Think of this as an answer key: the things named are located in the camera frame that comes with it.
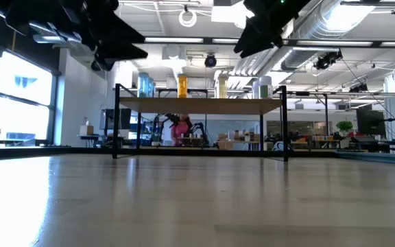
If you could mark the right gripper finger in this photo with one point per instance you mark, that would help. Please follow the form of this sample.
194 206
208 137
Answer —
249 36
262 46

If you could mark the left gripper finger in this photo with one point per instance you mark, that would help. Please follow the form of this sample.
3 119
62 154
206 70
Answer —
122 53
122 29

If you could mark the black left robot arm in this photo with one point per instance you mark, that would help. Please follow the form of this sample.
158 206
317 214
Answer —
29 10

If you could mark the black background robot arm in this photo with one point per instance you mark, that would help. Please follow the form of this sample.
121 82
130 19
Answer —
201 132
165 123

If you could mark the black ceiling device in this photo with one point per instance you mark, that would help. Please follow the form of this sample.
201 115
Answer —
328 60

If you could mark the large bright window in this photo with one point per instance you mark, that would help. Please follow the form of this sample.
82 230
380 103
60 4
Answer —
22 103

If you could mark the small cardboard box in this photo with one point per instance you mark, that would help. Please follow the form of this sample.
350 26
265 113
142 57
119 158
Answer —
86 129

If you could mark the person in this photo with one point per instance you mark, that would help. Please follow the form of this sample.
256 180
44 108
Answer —
180 130

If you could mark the green background potted plant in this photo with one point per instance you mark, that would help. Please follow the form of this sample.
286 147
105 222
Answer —
344 127

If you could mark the black background monitor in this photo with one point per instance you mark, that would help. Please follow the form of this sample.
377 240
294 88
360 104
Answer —
370 122

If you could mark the round black ceiling camera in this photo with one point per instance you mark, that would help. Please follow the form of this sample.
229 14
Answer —
210 60

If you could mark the silver ventilation duct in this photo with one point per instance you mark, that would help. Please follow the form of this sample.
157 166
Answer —
321 34

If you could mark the wooden shelf with black frame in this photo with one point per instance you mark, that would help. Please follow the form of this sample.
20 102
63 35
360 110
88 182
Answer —
197 105

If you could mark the black aluminium rig frame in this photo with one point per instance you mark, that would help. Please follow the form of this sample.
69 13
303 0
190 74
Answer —
91 151

